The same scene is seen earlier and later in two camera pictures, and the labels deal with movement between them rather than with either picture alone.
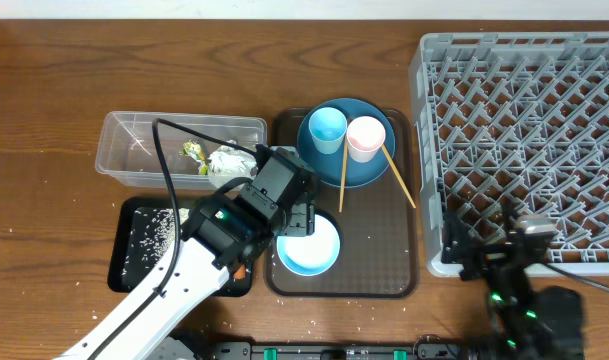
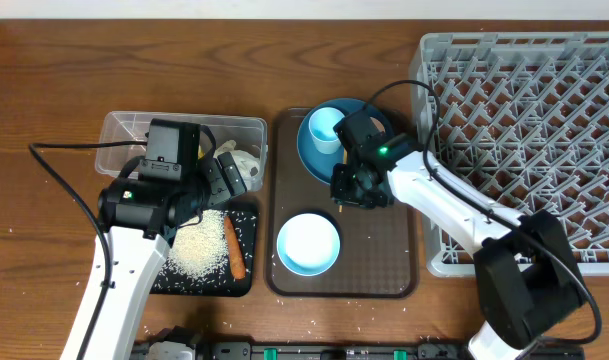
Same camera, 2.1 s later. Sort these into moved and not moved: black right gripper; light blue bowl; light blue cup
Moved: black right gripper
Not moved: light blue cup; light blue bowl
